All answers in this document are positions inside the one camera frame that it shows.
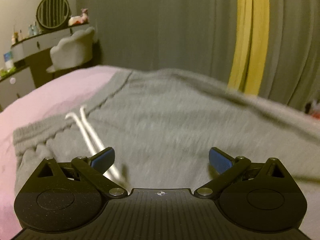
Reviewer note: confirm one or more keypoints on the pink bed sheet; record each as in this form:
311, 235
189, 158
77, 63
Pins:
53, 98

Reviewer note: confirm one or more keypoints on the round black mirror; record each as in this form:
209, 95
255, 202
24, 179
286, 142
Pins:
53, 14

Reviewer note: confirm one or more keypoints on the grey curtain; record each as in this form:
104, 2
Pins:
200, 36

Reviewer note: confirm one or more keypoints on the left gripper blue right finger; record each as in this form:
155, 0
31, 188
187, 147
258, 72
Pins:
220, 160

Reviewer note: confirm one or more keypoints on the yellow curtain stripe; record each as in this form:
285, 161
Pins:
252, 33

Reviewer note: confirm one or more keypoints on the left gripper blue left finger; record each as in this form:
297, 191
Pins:
103, 160

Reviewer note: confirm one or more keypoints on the grey knit pants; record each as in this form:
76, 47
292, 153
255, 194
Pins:
162, 124

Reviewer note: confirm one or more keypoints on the pink plush toy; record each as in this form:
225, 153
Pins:
84, 16

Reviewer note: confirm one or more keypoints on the grey vanity desk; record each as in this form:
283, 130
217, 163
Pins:
31, 58

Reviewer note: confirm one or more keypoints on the blue white bottle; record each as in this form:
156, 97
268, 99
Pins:
8, 60

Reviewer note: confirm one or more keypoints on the white upholstered chair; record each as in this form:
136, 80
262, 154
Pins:
72, 51

